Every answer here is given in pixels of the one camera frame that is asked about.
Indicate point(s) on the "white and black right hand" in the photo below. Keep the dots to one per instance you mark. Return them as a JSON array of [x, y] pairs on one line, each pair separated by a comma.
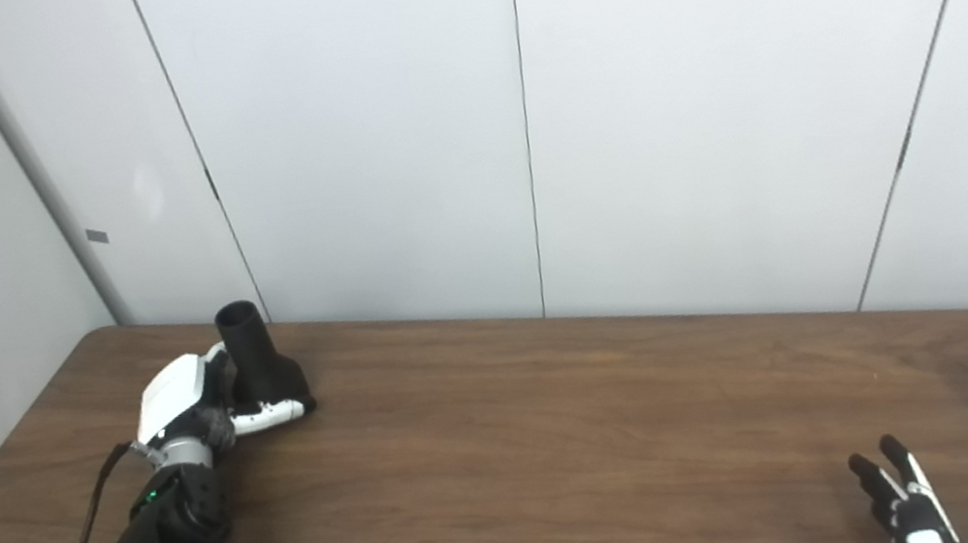
[[914, 519]]

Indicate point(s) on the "white and black left hand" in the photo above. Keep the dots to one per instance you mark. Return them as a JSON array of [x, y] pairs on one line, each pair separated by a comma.
[[171, 398]]

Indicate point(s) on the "small grey wall label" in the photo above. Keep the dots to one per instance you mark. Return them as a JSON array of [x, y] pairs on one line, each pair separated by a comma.
[[97, 236]]

